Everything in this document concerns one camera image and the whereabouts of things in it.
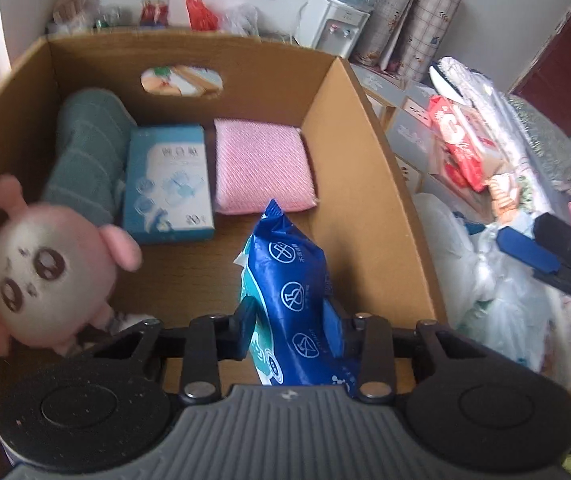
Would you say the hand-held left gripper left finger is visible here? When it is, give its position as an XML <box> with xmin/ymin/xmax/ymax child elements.
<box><xmin>93</xmin><ymin>296</ymin><xmax>257</xmax><ymax>405</ymax></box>

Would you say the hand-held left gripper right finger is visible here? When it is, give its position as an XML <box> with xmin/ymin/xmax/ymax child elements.
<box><xmin>323</xmin><ymin>300</ymin><xmax>491</xmax><ymax>405</ymax></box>

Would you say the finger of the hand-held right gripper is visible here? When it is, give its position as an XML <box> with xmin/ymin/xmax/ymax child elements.
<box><xmin>497</xmin><ymin>211</ymin><xmax>571</xmax><ymax>317</ymax></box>

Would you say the white plastic bag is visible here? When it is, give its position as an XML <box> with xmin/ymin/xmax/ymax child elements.
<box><xmin>413</xmin><ymin>192</ymin><xmax>571</xmax><ymax>366</ymax></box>

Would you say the blue wet wipe pack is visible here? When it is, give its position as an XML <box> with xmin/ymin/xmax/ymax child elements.
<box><xmin>234</xmin><ymin>199</ymin><xmax>362</xmax><ymax>387</ymax></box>

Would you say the blue cotton pad box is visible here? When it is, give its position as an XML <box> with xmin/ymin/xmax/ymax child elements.
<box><xmin>122</xmin><ymin>125</ymin><xmax>216</xmax><ymax>246</ymax></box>

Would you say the pink sponge cloth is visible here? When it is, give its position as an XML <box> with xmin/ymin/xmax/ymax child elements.
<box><xmin>214</xmin><ymin>118</ymin><xmax>319</xmax><ymax>214</ymax></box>

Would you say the cardboard box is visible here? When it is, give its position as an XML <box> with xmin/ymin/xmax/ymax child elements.
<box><xmin>0</xmin><ymin>30</ymin><xmax>449</xmax><ymax>396</ymax></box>

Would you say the pink plush toy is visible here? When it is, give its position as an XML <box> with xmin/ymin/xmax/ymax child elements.
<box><xmin>0</xmin><ymin>174</ymin><xmax>144</xmax><ymax>358</ymax></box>

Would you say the blue checked towel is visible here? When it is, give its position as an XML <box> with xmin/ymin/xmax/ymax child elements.
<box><xmin>40</xmin><ymin>87</ymin><xmax>137</xmax><ymax>228</ymax></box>

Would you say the green floral pillow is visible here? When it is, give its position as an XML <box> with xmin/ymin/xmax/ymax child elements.
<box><xmin>505</xmin><ymin>94</ymin><xmax>571</xmax><ymax>193</ymax></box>

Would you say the red tissue pack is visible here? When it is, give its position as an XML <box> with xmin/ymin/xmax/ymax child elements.
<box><xmin>426</xmin><ymin>94</ymin><xmax>505</xmax><ymax>193</ymax></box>

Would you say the white striped quilt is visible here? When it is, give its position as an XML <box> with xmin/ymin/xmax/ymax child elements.
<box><xmin>429</xmin><ymin>56</ymin><xmax>571</xmax><ymax>241</ymax></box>

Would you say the dark red door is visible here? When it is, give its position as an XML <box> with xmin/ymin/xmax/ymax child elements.
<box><xmin>508</xmin><ymin>0</ymin><xmax>571</xmax><ymax>138</ymax></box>

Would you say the rolled checked mat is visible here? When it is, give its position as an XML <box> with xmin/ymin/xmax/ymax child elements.
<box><xmin>390</xmin><ymin>0</ymin><xmax>466</xmax><ymax>86</ymax></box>

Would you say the white water dispenser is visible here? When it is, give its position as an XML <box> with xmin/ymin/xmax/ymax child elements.
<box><xmin>294</xmin><ymin>0</ymin><xmax>370</xmax><ymax>59</ymax></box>

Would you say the clear plastic bag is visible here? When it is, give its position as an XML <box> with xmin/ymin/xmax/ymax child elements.
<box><xmin>218</xmin><ymin>2</ymin><xmax>261</xmax><ymax>38</ymax></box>

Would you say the red plastic bag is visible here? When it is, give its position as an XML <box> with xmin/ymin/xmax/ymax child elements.
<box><xmin>186</xmin><ymin>0</ymin><xmax>219</xmax><ymax>31</ymax></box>

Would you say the red snack packet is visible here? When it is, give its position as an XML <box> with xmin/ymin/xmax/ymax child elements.
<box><xmin>140</xmin><ymin>0</ymin><xmax>171</xmax><ymax>27</ymax></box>

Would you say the beige bag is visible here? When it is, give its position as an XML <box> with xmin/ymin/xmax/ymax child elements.
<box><xmin>52</xmin><ymin>0</ymin><xmax>94</xmax><ymax>35</ymax></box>

